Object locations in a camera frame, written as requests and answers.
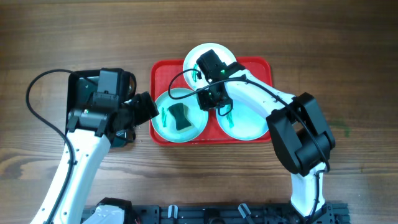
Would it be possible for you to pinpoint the white plate top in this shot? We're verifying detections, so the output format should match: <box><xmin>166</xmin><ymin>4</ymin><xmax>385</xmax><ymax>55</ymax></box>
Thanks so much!
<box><xmin>183</xmin><ymin>43</ymin><xmax>236</xmax><ymax>90</ymax></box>

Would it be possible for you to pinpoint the light blue plate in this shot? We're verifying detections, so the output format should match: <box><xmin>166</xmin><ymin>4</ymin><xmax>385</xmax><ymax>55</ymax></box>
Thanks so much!
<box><xmin>216</xmin><ymin>101</ymin><xmax>269</xmax><ymax>141</ymax></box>
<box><xmin>151</xmin><ymin>88</ymin><xmax>209</xmax><ymax>143</ymax></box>

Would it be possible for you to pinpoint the green yellow sponge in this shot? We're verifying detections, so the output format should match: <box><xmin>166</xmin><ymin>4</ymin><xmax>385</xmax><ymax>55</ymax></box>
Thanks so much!
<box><xmin>168</xmin><ymin>103</ymin><xmax>191</xmax><ymax>131</ymax></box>

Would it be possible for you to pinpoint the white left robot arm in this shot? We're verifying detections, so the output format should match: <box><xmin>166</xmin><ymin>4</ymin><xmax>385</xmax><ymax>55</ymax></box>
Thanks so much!
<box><xmin>25</xmin><ymin>68</ymin><xmax>159</xmax><ymax>223</ymax></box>

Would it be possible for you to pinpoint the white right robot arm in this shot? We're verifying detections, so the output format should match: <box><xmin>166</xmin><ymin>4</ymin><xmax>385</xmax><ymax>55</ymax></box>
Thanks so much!
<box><xmin>196</xmin><ymin>50</ymin><xmax>335</xmax><ymax>223</ymax></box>

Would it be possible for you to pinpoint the black water tray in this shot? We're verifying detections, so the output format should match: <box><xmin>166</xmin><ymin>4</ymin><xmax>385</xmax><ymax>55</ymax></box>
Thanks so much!
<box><xmin>66</xmin><ymin>70</ymin><xmax>137</xmax><ymax>147</ymax></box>

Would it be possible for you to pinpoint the red plastic tray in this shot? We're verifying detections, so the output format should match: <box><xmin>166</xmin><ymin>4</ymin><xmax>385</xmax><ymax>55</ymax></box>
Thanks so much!
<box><xmin>149</xmin><ymin>57</ymin><xmax>273</xmax><ymax>146</ymax></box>

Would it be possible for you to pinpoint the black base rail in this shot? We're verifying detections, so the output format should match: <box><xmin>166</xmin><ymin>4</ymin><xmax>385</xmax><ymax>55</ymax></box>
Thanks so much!
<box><xmin>82</xmin><ymin>197</ymin><xmax>351</xmax><ymax>224</ymax></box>

